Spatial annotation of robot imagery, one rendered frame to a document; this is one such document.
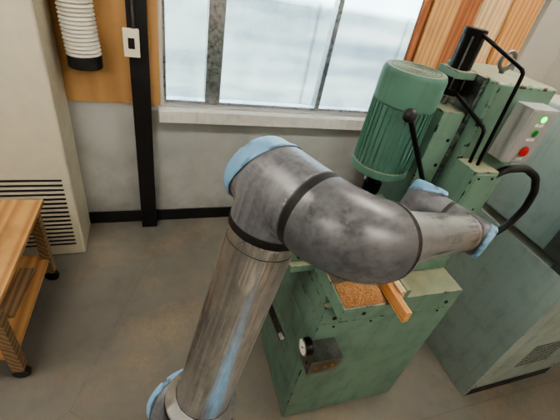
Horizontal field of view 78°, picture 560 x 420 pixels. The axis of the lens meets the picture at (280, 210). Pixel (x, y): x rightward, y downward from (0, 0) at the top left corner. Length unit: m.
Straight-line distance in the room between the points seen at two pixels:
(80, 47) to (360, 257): 1.75
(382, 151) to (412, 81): 0.20
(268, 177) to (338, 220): 0.11
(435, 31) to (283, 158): 2.14
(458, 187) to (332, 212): 0.79
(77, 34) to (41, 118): 0.42
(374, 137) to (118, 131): 1.64
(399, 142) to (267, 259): 0.64
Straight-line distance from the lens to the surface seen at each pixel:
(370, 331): 1.43
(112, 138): 2.34
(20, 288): 2.11
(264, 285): 0.53
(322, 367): 1.34
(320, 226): 0.40
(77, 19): 1.95
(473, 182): 1.13
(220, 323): 0.60
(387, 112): 1.02
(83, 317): 2.16
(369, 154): 1.06
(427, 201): 0.95
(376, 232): 0.41
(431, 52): 2.55
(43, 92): 1.96
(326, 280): 1.15
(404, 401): 2.11
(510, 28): 2.93
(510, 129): 1.19
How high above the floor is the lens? 1.69
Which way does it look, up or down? 36 degrees down
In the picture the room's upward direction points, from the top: 12 degrees clockwise
